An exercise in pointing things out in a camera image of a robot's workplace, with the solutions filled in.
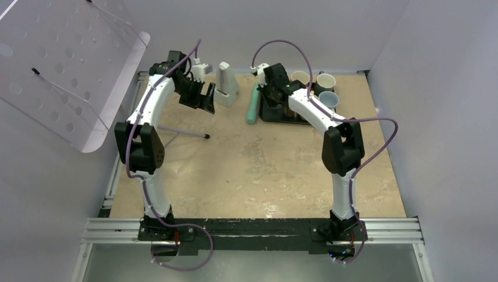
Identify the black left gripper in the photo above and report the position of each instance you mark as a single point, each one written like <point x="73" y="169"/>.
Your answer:
<point x="206" y="101"/>

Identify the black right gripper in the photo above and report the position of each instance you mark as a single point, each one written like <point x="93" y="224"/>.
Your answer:
<point x="270" y="103"/>

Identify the dark teal hexagonal mug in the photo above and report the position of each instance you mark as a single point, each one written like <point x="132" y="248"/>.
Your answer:
<point x="323" y="82"/>

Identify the grey-blue mug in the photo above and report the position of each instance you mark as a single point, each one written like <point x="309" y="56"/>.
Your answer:
<point x="329" y="99"/>

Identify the pink mug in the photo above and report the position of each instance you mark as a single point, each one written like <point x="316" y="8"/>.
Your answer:
<point x="301" y="76"/>

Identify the brown mug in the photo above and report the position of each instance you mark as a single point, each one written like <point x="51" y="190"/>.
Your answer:
<point x="289" y="114"/>

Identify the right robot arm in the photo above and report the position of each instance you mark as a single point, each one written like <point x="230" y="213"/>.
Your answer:
<point x="342" y="147"/>

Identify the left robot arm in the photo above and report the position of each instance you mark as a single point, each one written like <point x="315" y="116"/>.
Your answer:
<point x="140" y="147"/>

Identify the black plastic tray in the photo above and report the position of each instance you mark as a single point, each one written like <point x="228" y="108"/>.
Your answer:
<point x="268" y="115"/>

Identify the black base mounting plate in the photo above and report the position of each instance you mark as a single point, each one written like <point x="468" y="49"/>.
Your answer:
<point x="192" y="235"/>

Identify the clear perforated acrylic panel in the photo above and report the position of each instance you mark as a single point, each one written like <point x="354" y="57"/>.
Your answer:
<point x="68" y="64"/>

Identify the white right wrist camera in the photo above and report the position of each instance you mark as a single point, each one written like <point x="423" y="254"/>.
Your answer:
<point x="259" y="73"/>

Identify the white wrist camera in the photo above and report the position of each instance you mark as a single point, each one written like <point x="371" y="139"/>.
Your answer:
<point x="259" y="73"/>
<point x="200" y="70"/>

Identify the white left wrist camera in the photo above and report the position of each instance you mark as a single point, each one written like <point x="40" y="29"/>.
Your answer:
<point x="200" y="70"/>

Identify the small camera tripod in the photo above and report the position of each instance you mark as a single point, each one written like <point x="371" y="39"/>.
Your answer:
<point x="181" y="131"/>

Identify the aluminium frame rail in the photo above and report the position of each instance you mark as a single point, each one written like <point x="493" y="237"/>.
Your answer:
<point x="394" y="250"/>

